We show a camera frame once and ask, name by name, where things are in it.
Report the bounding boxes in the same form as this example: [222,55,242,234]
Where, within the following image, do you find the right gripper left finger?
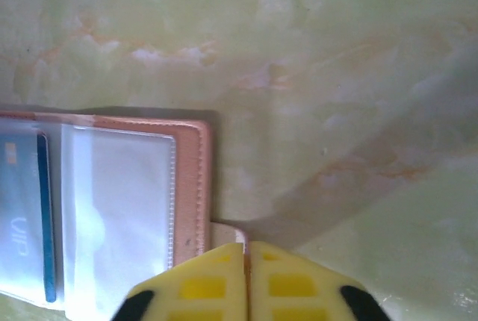
[111,242,249,321]

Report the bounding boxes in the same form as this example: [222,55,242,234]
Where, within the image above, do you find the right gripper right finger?
[249,240,393,321]

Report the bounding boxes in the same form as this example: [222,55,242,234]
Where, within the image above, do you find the pink leather card holder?
[0,110,250,321]

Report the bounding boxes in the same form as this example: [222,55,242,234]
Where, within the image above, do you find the blue credit card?
[0,131,58,304]

